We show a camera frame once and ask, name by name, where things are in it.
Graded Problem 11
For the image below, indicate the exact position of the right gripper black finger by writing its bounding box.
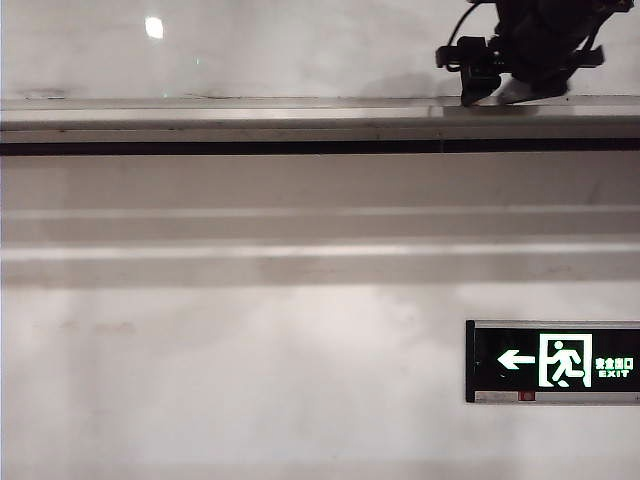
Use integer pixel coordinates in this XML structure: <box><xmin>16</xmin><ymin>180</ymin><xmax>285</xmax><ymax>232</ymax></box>
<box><xmin>459</xmin><ymin>65</ymin><xmax>504</xmax><ymax>108</ymax></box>

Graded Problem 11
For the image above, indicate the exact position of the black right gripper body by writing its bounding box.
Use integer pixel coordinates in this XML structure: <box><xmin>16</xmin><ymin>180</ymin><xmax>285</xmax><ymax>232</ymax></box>
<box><xmin>492</xmin><ymin>0</ymin><xmax>605</xmax><ymax>90</ymax></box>

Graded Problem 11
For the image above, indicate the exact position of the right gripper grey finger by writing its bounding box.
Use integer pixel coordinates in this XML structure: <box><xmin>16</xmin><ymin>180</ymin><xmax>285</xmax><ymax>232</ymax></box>
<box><xmin>501</xmin><ymin>75</ymin><xmax>572</xmax><ymax>105</ymax></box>

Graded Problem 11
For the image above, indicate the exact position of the aluminium whiteboard tray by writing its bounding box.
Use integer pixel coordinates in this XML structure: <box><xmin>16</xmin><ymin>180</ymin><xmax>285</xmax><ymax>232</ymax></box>
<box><xmin>0</xmin><ymin>95</ymin><xmax>640</xmax><ymax>146</ymax></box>

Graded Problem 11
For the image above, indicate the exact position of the glossy white whiteboard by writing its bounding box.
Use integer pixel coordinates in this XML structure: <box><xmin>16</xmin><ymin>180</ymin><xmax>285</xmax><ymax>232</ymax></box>
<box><xmin>0</xmin><ymin>0</ymin><xmax>640</xmax><ymax>102</ymax></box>

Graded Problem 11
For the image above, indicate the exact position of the green illuminated exit sign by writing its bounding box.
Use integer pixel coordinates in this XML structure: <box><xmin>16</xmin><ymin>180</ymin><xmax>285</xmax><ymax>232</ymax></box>
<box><xmin>465</xmin><ymin>319</ymin><xmax>640</xmax><ymax>406</ymax></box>

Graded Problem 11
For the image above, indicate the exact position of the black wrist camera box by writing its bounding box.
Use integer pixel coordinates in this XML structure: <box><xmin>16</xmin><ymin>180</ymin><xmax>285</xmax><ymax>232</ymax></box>
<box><xmin>435</xmin><ymin>35</ymin><xmax>501</xmax><ymax>72</ymax></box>

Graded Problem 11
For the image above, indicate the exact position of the black camera cable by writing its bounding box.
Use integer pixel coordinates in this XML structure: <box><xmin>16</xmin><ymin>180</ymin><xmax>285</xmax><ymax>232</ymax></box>
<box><xmin>447</xmin><ymin>0</ymin><xmax>482</xmax><ymax>49</ymax></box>

